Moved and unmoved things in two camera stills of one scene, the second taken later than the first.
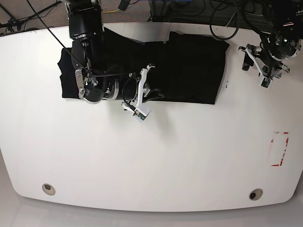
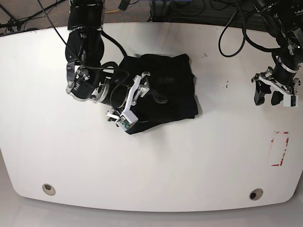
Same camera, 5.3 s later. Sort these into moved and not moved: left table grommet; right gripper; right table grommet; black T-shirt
Moved: black T-shirt; right gripper
Not moved: left table grommet; right table grommet
